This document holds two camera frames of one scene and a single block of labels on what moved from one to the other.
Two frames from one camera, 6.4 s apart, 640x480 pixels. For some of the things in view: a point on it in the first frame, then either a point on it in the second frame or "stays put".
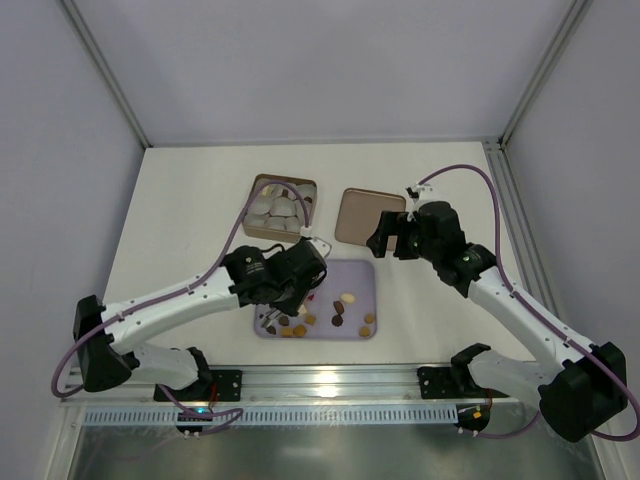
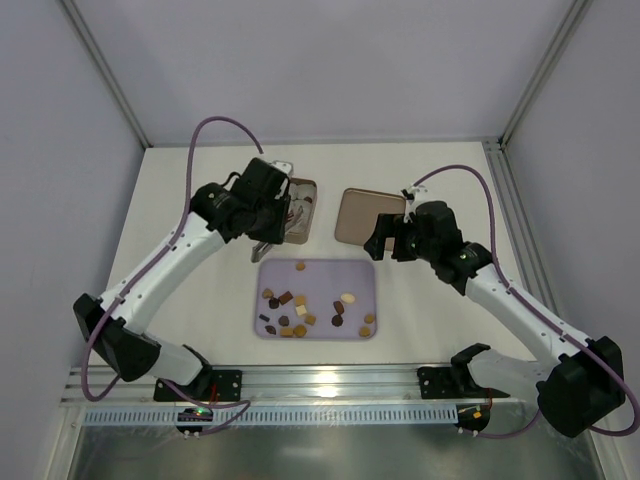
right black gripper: x=398 y=239 stays put
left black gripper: x=288 y=304 -> x=276 y=220
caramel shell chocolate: x=300 y=331 stays put
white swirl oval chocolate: x=348 y=298 stays put
